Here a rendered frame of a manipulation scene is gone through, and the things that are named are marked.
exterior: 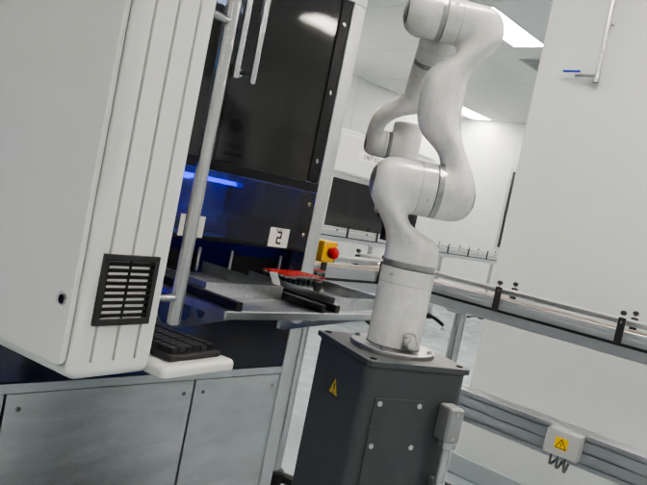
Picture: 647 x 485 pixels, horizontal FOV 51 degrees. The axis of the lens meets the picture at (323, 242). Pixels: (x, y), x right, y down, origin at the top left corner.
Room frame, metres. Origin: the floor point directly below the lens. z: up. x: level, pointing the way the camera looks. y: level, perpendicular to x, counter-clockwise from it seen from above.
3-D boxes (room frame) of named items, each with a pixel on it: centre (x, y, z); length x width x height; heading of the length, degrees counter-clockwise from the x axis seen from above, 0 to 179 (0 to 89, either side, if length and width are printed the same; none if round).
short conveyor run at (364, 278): (2.63, -0.08, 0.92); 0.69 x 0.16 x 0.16; 139
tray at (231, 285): (1.80, 0.29, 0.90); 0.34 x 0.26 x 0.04; 49
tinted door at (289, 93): (2.06, 0.20, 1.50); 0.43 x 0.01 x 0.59; 139
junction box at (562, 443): (2.35, -0.96, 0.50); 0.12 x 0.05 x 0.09; 49
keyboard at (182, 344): (1.41, 0.36, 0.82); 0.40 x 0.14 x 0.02; 57
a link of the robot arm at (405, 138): (1.94, -0.17, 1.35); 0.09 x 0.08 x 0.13; 94
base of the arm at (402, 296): (1.52, -0.20, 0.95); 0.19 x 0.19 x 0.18
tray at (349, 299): (1.99, -0.02, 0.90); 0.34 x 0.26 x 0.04; 49
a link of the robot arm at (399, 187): (1.52, -0.17, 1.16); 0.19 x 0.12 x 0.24; 94
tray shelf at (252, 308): (1.88, 0.13, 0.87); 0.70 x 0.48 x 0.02; 139
